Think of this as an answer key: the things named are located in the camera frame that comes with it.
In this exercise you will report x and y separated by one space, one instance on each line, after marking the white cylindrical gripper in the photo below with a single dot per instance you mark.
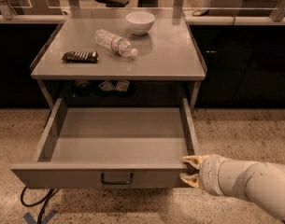
211 173

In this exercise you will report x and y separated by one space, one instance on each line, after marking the grey top drawer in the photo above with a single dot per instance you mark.
111 148

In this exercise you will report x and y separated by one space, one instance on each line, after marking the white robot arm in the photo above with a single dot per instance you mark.
262 183

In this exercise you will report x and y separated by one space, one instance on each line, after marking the small packet in drawer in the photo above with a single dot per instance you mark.
106 86
122 85

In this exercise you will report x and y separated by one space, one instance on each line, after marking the round dark item in drawer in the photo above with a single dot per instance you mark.
82 84

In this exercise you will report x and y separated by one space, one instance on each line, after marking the grey metal drawer cabinet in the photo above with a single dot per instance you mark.
167 53

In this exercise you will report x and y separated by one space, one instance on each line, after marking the clear plastic water bottle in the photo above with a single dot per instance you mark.
117 44

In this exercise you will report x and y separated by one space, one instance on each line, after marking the white ceramic bowl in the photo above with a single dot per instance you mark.
140 22

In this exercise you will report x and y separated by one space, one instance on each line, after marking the dark striped snack bar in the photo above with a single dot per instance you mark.
81 57

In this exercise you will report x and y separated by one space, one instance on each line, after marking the black chair armrest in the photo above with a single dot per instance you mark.
114 3

